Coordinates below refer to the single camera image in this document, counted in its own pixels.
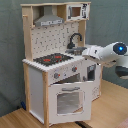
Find grey range hood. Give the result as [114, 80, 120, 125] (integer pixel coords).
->
[35, 5, 64, 27]

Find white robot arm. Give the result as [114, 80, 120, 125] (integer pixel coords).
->
[82, 42, 128, 79]

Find toy microwave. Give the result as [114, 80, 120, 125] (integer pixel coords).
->
[66, 3, 90, 21]

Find grey toy sink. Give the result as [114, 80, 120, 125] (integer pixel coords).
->
[65, 47, 87, 56]

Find wooden toy kitchen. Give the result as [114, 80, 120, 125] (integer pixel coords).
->
[20, 1, 107, 127]

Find stove knob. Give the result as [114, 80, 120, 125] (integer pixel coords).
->
[54, 73, 60, 79]
[72, 66, 77, 72]

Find black toy faucet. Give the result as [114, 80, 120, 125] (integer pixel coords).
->
[67, 33, 82, 49]

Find white oven door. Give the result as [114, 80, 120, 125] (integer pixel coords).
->
[49, 82, 93, 124]

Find black toy stovetop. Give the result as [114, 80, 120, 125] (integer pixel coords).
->
[34, 53, 71, 66]

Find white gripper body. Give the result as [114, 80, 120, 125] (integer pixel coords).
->
[82, 45, 102, 60]

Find white cabinet door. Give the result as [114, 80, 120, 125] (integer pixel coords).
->
[80, 60, 102, 100]

